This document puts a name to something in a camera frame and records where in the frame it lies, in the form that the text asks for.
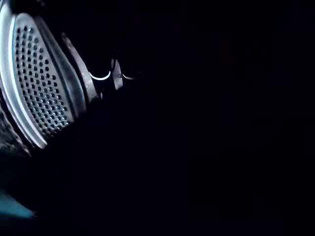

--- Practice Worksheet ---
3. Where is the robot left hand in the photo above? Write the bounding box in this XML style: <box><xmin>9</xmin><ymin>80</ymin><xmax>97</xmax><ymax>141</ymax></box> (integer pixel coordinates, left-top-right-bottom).
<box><xmin>41</xmin><ymin>0</ymin><xmax>141</xmax><ymax>99</ymax></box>

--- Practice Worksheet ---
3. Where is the perforated metal washing machine drum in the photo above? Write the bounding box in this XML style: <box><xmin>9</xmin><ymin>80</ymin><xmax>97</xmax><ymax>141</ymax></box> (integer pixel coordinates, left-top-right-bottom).
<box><xmin>0</xmin><ymin>0</ymin><xmax>87</xmax><ymax>150</ymax></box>

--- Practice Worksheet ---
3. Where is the dark textured garment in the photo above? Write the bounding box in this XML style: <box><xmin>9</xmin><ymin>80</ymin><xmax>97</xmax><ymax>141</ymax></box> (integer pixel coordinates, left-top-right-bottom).
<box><xmin>0</xmin><ymin>90</ymin><xmax>32</xmax><ymax>159</ymax></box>

